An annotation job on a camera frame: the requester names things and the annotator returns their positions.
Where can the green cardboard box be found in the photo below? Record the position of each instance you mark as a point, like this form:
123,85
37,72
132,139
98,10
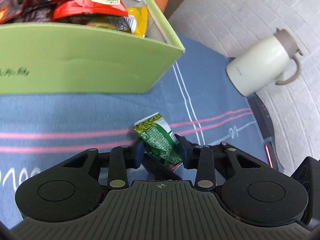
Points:
46,58

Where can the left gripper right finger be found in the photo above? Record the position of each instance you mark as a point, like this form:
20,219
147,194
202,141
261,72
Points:
201,159

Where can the red peanut packet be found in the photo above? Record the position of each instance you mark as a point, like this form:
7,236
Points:
81,7

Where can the green pea snack packet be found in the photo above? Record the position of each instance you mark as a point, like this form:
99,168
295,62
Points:
159,140

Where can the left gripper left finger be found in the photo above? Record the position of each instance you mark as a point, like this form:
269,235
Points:
122,158

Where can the dark purple snack packet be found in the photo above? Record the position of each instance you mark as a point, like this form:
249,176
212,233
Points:
30,2

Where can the white thermos jug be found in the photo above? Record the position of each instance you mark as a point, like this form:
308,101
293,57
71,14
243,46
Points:
273,59

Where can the yellow snack packet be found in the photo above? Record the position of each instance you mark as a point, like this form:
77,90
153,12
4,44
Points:
137,20

